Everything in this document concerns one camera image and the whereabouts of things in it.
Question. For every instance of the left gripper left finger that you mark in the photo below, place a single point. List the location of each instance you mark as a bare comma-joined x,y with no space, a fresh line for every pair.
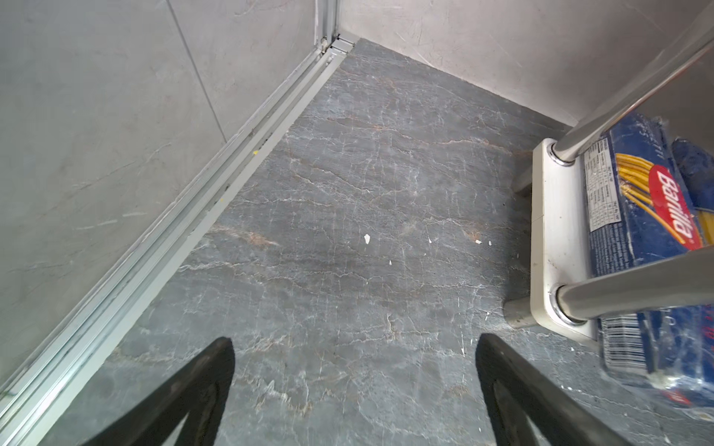
193,399

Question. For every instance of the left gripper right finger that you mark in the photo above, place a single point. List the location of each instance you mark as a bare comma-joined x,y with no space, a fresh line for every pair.
518,398

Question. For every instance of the blue Barilla spaghetti bag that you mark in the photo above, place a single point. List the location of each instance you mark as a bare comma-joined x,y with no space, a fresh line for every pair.
640,212

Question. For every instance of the blue tan spaghetti bag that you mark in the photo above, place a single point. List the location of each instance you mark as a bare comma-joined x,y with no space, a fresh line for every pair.
696,167

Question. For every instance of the white two-tier shelf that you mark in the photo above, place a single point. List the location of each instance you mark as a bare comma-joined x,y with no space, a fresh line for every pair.
564,298

